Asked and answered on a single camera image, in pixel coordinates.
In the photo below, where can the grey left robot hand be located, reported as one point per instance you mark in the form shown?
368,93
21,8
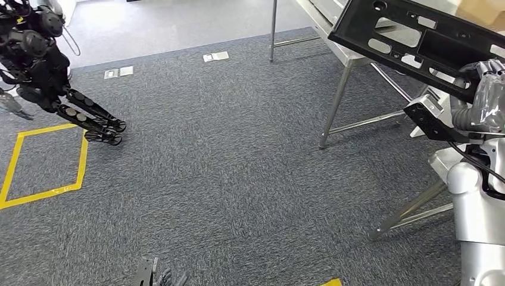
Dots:
171,279

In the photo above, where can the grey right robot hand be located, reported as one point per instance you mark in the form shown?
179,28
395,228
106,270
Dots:
491,102

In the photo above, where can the black plastic plate frame part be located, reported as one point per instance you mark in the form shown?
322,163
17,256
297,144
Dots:
355,23

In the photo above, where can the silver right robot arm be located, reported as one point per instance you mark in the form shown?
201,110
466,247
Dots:
477,221

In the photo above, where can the brown cardboard box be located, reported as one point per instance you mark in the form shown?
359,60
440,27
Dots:
481,12

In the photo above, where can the stainless steel table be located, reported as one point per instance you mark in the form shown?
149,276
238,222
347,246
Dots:
336,102

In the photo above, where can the yellow floor tape square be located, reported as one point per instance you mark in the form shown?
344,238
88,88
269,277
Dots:
331,283

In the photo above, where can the grey floor outlet plate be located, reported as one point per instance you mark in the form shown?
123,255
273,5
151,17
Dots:
215,57
126,71
111,74

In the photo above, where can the black humanoid robot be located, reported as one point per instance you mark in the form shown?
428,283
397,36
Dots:
39,71

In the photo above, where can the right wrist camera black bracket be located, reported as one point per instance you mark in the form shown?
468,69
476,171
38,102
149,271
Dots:
430,118

